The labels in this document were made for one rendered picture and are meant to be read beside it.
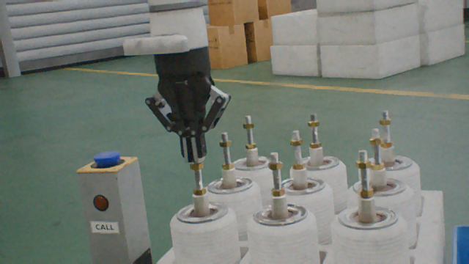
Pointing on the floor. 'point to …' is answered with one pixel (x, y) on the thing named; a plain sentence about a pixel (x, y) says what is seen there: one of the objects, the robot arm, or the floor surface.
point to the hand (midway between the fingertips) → (193, 148)
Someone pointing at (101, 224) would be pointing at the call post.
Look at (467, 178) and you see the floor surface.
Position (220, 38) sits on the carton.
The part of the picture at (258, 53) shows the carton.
